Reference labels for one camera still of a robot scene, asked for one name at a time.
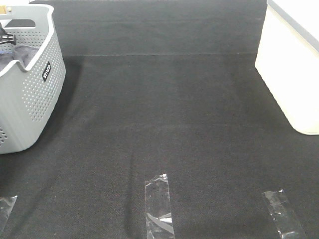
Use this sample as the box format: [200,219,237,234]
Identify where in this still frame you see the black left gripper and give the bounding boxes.
[0,23,16,46]

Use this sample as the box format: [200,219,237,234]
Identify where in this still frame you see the grey towel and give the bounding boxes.
[0,45,38,71]

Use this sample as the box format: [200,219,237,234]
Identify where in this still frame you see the grey perforated laundry basket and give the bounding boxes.
[0,0,66,154]

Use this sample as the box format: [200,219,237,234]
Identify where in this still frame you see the black fabric table mat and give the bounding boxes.
[0,0,319,239]

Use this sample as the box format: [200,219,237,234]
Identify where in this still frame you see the clear tape strip left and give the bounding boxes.
[0,195,18,234]

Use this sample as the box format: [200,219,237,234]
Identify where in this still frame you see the clear tape strip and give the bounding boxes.
[145,174,175,239]
[262,189,308,239]
[0,195,18,234]

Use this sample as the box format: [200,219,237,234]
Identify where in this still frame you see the clear tape strip centre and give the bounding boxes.
[145,174,175,239]

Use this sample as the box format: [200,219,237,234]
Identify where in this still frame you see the cream plastic storage bin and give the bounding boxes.
[255,0,319,135]

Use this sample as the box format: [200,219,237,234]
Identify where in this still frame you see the clear tape strip right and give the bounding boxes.
[262,189,308,239]

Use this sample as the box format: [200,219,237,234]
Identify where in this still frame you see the wooden basket handle knob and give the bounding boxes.
[0,5,12,15]

